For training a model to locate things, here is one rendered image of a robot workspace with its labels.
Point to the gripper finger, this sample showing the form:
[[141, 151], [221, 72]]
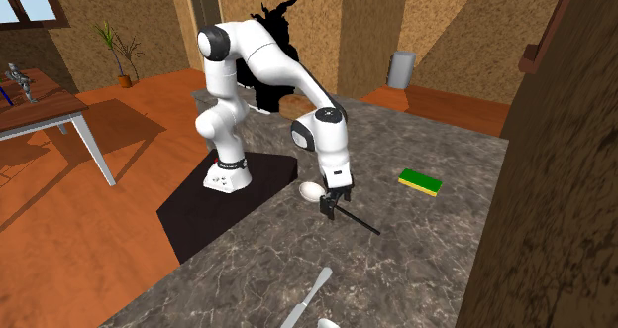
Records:
[[344, 198], [328, 207]]

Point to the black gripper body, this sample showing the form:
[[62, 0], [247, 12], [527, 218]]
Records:
[[339, 191]]

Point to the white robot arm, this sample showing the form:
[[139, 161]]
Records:
[[270, 61]]

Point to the white egg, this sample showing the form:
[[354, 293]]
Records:
[[311, 191]]

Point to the thin black stick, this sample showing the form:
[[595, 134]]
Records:
[[358, 221]]

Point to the green and yellow sponge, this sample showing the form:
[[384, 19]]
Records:
[[421, 180]]

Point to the silver butter knife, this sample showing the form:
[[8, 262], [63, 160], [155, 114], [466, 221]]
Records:
[[309, 295]]

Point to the white rounded object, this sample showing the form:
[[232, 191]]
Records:
[[328, 324]]

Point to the dark robot stand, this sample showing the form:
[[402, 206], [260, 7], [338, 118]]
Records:
[[207, 211]]

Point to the grey cylinder bin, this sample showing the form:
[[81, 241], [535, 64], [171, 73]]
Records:
[[401, 70]]

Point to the black jagged plant shape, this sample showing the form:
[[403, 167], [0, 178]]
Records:
[[280, 25]]

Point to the potted green plant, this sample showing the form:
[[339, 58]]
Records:
[[117, 56]]

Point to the wooden table with white legs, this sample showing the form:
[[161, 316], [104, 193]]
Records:
[[48, 105]]

